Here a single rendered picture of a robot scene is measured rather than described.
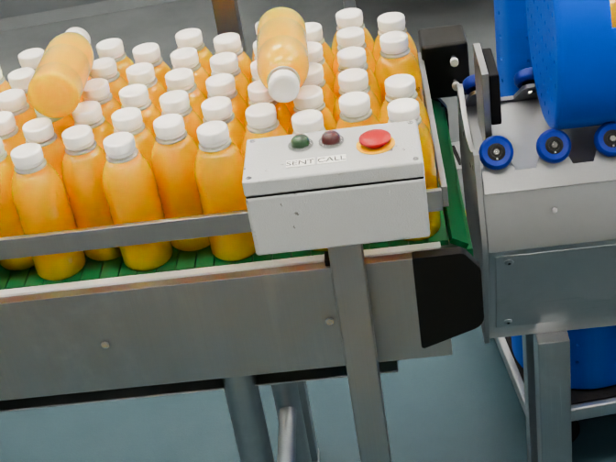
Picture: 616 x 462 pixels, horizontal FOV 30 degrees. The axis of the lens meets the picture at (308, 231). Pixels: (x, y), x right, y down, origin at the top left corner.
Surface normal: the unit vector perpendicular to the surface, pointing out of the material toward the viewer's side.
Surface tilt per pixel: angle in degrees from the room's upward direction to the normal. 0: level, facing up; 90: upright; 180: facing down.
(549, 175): 52
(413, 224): 90
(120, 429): 0
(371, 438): 90
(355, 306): 90
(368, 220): 90
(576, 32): 71
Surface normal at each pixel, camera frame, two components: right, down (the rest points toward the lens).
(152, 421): -0.14, -0.83
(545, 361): 0.00, 0.55
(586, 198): -0.05, 0.24
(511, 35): -0.86, 0.37
